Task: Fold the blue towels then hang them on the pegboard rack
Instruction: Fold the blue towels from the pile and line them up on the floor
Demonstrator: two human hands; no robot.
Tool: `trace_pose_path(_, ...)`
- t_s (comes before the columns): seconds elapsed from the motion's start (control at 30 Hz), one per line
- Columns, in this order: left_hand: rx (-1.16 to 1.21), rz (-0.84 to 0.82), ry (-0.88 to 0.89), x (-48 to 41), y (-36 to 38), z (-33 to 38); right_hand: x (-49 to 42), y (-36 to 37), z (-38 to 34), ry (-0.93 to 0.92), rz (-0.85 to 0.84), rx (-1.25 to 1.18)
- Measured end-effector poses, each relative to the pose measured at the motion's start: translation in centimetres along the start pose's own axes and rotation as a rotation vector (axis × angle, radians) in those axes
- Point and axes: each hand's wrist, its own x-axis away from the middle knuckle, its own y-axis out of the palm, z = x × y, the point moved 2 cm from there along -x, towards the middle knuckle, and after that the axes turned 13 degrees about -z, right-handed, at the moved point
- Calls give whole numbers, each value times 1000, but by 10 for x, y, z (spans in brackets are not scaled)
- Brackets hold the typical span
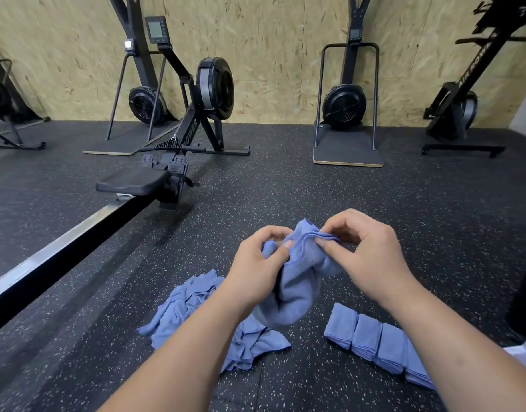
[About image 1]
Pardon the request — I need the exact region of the person's left hand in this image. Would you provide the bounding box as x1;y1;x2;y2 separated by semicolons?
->
221;224;296;316

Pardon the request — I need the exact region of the person's right hand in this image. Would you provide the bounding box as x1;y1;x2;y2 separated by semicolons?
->
315;208;420;309

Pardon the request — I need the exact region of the plain blue towel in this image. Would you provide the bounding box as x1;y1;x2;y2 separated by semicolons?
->
349;313;385;363
373;322;411;377

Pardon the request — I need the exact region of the blue towel pile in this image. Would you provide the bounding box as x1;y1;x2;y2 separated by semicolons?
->
138;269;292;375

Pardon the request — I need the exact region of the white perforated metal rack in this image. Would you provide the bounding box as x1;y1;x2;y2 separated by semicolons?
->
503;332;526;376

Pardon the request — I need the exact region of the person's left forearm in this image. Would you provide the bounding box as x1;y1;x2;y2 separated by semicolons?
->
98;291;264;412

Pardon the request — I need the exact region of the person's right forearm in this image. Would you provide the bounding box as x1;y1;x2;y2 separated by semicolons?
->
387;283;526;412

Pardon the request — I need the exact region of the black ski trainer wooden-edged platform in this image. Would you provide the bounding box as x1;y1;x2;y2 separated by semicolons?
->
313;0;386;169

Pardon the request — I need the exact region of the black printed punching bag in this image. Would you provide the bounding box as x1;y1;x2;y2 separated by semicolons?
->
505;246;526;342

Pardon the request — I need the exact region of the black upright exercise machine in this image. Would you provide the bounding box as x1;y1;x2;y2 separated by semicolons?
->
421;0;526;159

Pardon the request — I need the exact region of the black ski trainer grey platform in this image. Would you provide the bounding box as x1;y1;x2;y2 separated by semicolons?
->
83;0;182;158

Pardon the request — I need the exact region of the black rowing machine with rail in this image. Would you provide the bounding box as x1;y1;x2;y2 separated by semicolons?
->
0;14;252;336

